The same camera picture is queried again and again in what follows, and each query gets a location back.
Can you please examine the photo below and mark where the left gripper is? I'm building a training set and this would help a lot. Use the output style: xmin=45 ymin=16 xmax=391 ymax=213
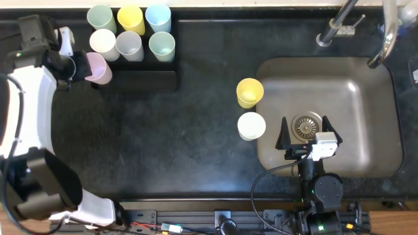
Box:
xmin=70 ymin=50 xmax=93 ymax=83

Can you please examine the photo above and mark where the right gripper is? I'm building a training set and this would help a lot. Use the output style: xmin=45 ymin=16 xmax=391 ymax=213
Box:
xmin=275 ymin=115 xmax=344 ymax=161

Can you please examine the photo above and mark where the pink cup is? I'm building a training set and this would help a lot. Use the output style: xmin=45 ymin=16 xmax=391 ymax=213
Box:
xmin=84 ymin=52 xmax=113 ymax=86

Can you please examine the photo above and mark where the white cup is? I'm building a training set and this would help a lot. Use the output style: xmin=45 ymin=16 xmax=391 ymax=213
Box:
xmin=89 ymin=28 xmax=121 ymax=62
xmin=236 ymin=112 xmax=267 ymax=142

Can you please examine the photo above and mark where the yellow cup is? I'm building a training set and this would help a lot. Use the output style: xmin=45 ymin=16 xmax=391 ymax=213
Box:
xmin=236 ymin=77 xmax=265 ymax=110
xmin=117 ymin=5 xmax=146 ymax=36

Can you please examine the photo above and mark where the green cup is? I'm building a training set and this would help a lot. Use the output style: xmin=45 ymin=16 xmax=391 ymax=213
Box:
xmin=86 ymin=4 xmax=118 ymax=35
xmin=148 ymin=31 xmax=176 ymax=63

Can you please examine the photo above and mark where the grey cup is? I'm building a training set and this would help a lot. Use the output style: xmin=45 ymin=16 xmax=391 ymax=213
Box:
xmin=115 ymin=31 xmax=145 ymax=63

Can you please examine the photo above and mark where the steel sink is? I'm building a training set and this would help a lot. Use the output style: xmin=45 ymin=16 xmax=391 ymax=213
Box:
xmin=255 ymin=57 xmax=404 ymax=179

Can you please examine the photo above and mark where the black tray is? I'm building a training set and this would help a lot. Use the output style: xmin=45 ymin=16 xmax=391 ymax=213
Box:
xmin=90 ymin=9 xmax=180 ymax=94

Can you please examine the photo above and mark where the blue cup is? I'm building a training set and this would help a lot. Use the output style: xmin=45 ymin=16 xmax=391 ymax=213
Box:
xmin=145 ymin=3 xmax=172 ymax=34

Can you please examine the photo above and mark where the steel tap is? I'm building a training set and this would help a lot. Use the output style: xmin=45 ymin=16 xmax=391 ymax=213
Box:
xmin=315 ymin=0 xmax=400 ymax=70

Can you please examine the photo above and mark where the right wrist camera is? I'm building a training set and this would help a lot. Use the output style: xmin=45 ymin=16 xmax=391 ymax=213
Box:
xmin=311 ymin=131 xmax=339 ymax=162

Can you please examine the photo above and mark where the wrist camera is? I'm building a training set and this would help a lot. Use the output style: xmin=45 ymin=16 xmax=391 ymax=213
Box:
xmin=311 ymin=131 xmax=339 ymax=162
xmin=57 ymin=26 xmax=76 ymax=57

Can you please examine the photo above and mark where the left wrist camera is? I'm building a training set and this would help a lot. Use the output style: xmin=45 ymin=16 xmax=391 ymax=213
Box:
xmin=57 ymin=26 xmax=76 ymax=57

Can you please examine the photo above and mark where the black cable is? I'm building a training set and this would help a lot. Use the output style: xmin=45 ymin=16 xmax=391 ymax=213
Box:
xmin=250 ymin=146 xmax=313 ymax=235
xmin=0 ymin=73 xmax=66 ymax=235

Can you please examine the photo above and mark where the mounting rail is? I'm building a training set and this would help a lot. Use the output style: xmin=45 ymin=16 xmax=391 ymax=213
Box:
xmin=50 ymin=200 xmax=372 ymax=235

